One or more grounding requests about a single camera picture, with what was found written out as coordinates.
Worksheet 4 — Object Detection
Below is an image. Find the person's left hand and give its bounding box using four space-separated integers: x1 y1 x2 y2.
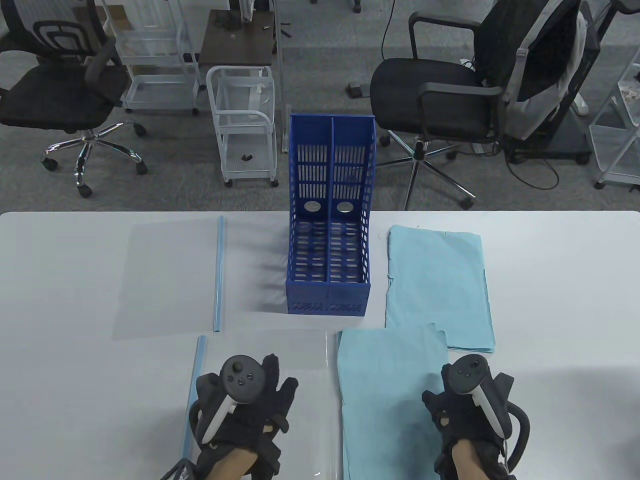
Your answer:
196 353 300 451

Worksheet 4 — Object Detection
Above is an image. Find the person's right hand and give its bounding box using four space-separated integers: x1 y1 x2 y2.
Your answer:
421 364 515 446

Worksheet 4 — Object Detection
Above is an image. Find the clear plastic file folder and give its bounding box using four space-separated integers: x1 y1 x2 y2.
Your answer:
182 327 453 480
111 216 290 342

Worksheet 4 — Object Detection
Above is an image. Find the stack of light blue papers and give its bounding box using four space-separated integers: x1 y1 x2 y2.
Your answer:
385 225 497 354
336 322 451 480

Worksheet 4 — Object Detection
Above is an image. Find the person's right forearm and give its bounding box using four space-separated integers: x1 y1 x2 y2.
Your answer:
450 442 493 480

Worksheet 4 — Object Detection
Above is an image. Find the person's left forearm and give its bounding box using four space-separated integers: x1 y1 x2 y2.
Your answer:
207 447 261 480

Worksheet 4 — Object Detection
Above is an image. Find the blue plastic file rack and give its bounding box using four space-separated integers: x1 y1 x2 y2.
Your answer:
286 114 377 317

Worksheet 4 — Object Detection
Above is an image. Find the black and white controller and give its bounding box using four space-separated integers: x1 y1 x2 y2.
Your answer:
187 354 266 446
440 354 531 473

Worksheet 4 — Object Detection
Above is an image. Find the small white mesh cart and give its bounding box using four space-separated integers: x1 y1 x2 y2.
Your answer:
206 65 280 189

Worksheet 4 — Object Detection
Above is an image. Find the black rolling stand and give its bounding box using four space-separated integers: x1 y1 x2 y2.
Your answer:
500 0 623 166

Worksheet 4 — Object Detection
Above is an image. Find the grey metal pole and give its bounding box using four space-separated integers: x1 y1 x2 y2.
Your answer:
272 0 294 154

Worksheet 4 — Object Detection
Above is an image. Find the white three-tier cart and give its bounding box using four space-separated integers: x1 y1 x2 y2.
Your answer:
102 0 207 117

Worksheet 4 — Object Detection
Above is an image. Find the brown side table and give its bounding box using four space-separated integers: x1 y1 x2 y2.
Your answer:
199 9 277 68

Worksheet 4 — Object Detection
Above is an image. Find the black mesh-back office chair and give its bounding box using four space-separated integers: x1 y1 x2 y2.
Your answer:
0 0 149 199

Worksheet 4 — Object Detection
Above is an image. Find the cardboard box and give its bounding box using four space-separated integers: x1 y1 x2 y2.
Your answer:
74 4 129 26

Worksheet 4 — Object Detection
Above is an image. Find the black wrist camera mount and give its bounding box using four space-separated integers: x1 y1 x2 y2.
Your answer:
434 444 518 480
160 435 283 480

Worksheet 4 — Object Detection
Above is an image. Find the black floor cable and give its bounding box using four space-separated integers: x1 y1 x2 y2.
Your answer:
381 0 397 58
506 145 561 191

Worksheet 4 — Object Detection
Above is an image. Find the white wire shelf cart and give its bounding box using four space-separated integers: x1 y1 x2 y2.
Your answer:
589 50 640 191

